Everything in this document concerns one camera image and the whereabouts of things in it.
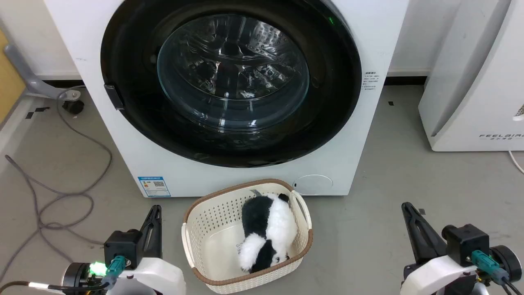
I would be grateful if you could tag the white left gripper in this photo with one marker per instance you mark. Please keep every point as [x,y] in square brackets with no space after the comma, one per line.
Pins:
[157,278]

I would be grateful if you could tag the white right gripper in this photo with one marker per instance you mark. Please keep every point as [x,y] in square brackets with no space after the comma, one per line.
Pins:
[434,276]

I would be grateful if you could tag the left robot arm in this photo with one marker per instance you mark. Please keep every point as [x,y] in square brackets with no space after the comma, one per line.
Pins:
[75,275]

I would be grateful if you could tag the black round washer door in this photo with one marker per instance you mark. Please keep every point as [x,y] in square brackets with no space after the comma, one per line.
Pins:
[135,123]

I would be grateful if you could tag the white front-load washing machine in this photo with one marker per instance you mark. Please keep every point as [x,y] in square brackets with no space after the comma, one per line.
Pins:
[380,37]

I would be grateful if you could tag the blue energy label sticker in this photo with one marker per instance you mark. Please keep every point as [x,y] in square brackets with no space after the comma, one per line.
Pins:
[154,186]

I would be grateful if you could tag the cream perforated laundry basket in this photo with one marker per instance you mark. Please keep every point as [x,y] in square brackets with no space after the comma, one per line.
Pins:
[213,229]

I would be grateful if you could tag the black and white plush panda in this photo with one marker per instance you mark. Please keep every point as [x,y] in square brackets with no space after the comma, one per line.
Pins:
[266,229]

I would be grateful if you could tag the round white filter cover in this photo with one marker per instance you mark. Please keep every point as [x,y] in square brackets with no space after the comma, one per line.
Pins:
[313,184]

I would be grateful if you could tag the black caster wheel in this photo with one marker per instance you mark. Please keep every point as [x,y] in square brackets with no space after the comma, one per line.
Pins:
[73,107]

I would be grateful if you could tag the white air purifier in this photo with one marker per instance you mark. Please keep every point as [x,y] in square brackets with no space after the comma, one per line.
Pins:
[479,90]

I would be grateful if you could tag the small printed text sticker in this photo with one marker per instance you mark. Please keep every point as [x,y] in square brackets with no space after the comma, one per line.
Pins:
[371,82]

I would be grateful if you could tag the grey metal furniture leg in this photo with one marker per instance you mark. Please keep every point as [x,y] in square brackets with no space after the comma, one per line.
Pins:
[28,78]

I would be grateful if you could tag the yellow wooden panel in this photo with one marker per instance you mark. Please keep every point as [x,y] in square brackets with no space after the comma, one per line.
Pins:
[9,78]

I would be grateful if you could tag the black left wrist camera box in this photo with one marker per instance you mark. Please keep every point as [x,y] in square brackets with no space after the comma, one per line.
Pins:
[123,246]

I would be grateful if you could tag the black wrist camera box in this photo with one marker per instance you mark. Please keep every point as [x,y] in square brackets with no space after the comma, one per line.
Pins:
[466,241]
[123,246]

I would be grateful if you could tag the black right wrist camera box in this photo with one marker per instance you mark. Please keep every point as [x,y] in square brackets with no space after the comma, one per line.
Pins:
[466,241]

